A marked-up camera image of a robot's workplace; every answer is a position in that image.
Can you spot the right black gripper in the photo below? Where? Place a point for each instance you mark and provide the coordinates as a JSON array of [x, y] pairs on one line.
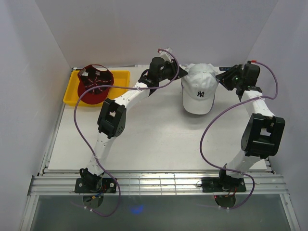
[[224, 77]]

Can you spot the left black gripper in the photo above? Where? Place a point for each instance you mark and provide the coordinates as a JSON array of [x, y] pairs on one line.
[[173, 67]]

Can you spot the white baseball cap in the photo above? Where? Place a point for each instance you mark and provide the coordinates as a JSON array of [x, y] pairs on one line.
[[200, 76]]

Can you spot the red baseball cap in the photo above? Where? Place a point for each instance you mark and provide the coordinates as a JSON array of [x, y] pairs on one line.
[[91, 76]]

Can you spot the purple baseball cap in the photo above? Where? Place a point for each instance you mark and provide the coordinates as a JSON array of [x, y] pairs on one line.
[[198, 101]]

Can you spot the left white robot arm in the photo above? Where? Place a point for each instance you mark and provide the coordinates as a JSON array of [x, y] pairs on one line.
[[112, 120]]

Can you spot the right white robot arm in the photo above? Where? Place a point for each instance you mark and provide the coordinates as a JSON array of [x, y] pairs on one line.
[[262, 135]]

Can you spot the white paper label strip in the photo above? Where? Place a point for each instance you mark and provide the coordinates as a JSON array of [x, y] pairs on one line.
[[148, 66]]

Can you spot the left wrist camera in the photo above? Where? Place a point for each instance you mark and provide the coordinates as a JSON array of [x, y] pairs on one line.
[[165, 55]]

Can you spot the aluminium rail frame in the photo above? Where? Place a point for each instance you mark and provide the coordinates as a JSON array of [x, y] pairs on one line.
[[154, 183]]

